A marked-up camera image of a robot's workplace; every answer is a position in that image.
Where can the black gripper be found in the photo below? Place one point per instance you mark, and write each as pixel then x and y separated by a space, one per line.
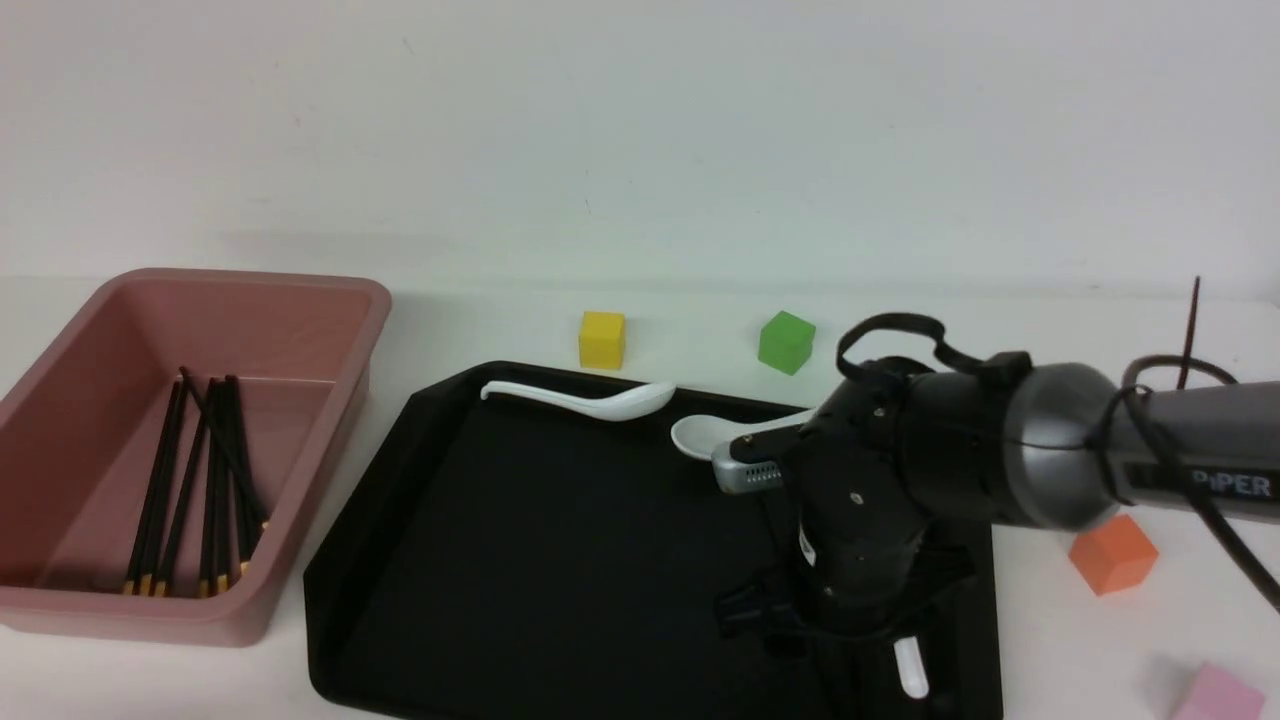
pixel 862 564

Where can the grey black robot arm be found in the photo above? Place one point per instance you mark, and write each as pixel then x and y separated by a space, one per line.
pixel 1061 447

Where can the white spoon front right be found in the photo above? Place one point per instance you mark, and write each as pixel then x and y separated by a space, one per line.
pixel 910 666

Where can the white spoon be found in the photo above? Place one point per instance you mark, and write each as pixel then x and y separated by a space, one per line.
pixel 698 436
pixel 628 405
pixel 910 666

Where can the white spoon top middle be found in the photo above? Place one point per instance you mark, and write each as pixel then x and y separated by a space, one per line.
pixel 698 436

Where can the white spoon top left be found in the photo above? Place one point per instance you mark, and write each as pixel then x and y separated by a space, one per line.
pixel 628 405

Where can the green cube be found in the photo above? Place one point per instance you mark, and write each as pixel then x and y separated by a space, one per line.
pixel 785 342

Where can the black plastic tray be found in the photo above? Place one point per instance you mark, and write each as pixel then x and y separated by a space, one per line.
pixel 507 560

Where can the orange cube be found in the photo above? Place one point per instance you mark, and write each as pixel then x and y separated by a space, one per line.
pixel 1115 557

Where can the yellow cube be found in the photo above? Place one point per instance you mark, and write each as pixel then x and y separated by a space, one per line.
pixel 602 341

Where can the pink cube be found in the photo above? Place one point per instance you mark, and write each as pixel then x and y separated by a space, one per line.
pixel 1215 693

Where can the black chopstick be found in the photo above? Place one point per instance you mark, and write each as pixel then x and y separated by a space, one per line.
pixel 226 537
pixel 132 577
pixel 163 480
pixel 164 576
pixel 208 541

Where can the black chopstick middle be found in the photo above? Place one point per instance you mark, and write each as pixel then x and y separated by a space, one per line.
pixel 164 576

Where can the black chopstick diagonal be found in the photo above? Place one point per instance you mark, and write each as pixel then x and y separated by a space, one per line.
pixel 232 458

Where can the black chopstick leftmost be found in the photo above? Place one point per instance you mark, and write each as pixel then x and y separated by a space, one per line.
pixel 132 577

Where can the pink plastic bin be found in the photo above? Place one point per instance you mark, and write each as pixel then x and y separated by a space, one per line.
pixel 81 427

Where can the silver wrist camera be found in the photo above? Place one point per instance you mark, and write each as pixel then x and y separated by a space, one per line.
pixel 754 463

